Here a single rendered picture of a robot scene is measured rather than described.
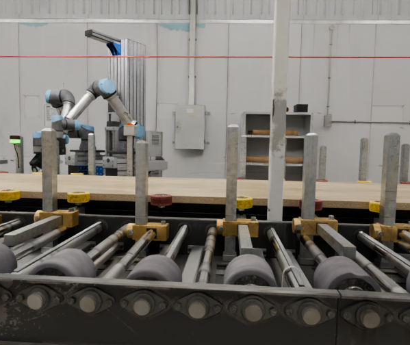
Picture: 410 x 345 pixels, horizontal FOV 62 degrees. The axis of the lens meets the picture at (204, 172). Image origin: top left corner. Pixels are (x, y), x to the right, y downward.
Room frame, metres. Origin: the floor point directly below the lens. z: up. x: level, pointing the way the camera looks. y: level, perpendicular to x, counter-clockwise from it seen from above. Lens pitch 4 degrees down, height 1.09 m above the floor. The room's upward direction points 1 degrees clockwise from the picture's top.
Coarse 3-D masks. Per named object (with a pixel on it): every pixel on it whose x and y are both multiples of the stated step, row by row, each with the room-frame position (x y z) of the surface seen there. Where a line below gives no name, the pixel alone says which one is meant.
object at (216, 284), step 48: (96, 240) 1.20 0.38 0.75; (192, 240) 1.17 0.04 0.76; (288, 240) 1.15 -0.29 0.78; (0, 288) 0.63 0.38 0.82; (48, 288) 0.62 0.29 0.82; (96, 288) 0.62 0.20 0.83; (144, 288) 0.60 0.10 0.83; (192, 288) 0.60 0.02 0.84; (240, 288) 0.60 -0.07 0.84; (288, 288) 0.60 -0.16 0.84; (0, 336) 0.64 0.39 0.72; (48, 336) 0.63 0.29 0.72; (96, 336) 0.62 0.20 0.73; (144, 336) 0.62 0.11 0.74; (192, 336) 0.61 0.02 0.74; (240, 336) 0.60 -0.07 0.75; (288, 336) 0.60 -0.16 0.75; (336, 336) 0.59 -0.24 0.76; (384, 336) 0.59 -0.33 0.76
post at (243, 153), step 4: (244, 136) 2.18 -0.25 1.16; (244, 140) 2.18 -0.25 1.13; (244, 144) 2.18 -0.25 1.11; (244, 148) 2.18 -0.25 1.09; (240, 152) 2.22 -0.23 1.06; (244, 152) 2.18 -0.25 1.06; (240, 156) 2.20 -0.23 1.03; (244, 156) 2.18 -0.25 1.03; (240, 160) 2.18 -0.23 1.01; (244, 160) 2.18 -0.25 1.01; (240, 164) 2.18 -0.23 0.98; (244, 164) 2.18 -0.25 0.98; (240, 168) 2.18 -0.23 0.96; (244, 168) 2.18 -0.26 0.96; (240, 172) 2.18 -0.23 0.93; (244, 172) 2.18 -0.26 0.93; (240, 176) 2.18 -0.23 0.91; (244, 176) 2.18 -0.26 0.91
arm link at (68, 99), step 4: (64, 92) 2.81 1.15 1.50; (68, 92) 2.83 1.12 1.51; (60, 96) 2.81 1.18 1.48; (64, 96) 2.80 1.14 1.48; (68, 96) 2.81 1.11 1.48; (72, 96) 2.83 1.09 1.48; (64, 100) 2.79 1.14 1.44; (68, 100) 2.79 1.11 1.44; (72, 100) 2.81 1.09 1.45; (64, 104) 2.79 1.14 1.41; (68, 104) 2.79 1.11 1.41; (72, 104) 2.81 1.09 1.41; (64, 108) 2.77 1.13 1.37; (68, 108) 2.78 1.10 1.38; (64, 112) 2.76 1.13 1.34; (64, 132) 2.70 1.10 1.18; (64, 136) 2.67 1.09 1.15; (68, 136) 2.71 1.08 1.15; (68, 140) 2.71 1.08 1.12
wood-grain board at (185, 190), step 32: (32, 192) 1.35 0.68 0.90; (64, 192) 1.34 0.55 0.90; (96, 192) 1.35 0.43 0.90; (128, 192) 1.36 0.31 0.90; (160, 192) 1.38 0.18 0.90; (192, 192) 1.40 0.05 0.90; (224, 192) 1.42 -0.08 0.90; (256, 192) 1.44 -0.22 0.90; (288, 192) 1.47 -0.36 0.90; (320, 192) 1.49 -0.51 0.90; (352, 192) 1.51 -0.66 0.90
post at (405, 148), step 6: (402, 144) 2.14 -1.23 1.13; (408, 144) 2.11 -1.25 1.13; (402, 150) 2.13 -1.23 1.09; (408, 150) 2.11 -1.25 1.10; (402, 156) 2.12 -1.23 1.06; (408, 156) 2.11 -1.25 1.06; (402, 162) 2.12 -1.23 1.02; (408, 162) 2.11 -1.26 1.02; (402, 168) 2.11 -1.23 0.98; (408, 168) 2.11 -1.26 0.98; (402, 174) 2.11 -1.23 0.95; (402, 180) 2.11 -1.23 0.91
